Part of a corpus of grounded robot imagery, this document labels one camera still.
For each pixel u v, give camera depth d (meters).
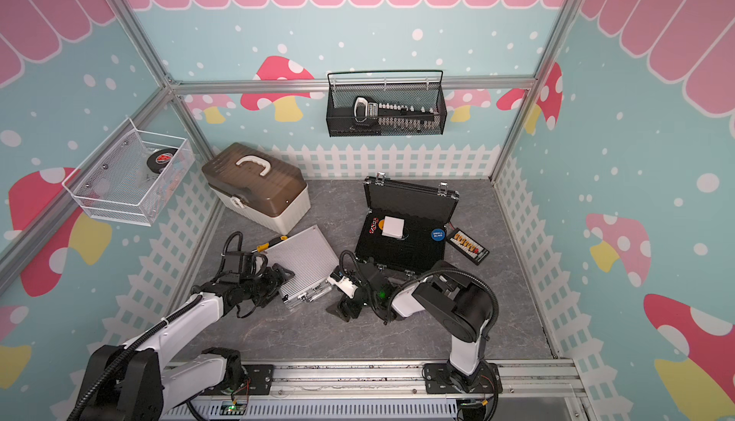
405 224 1.00
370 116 0.87
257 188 0.90
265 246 0.97
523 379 0.76
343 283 0.79
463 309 0.48
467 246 0.99
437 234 1.00
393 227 1.00
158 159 0.78
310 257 0.92
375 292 0.72
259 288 0.76
